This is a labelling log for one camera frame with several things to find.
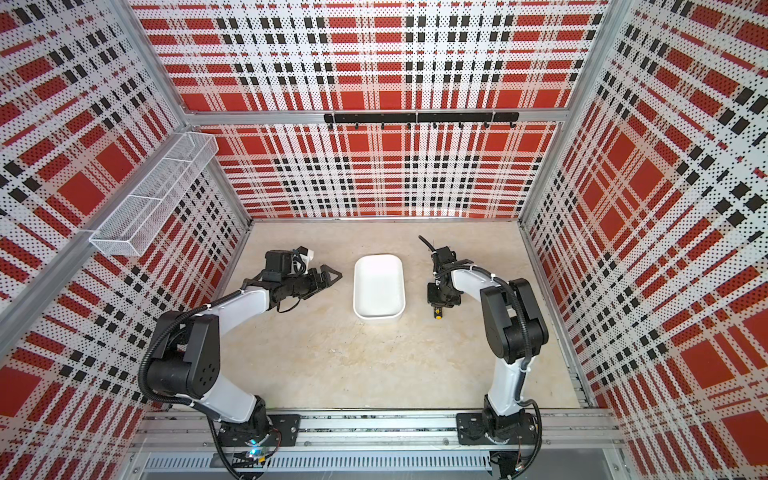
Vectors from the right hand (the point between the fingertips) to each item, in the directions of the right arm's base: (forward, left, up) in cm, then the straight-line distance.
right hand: (440, 301), depth 96 cm
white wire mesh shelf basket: (+17, +95, +22) cm, 99 cm away
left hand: (+3, +33, +9) cm, 34 cm away
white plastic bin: (+5, +20, -2) cm, 21 cm away
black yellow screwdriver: (-4, +1, +1) cm, 5 cm away
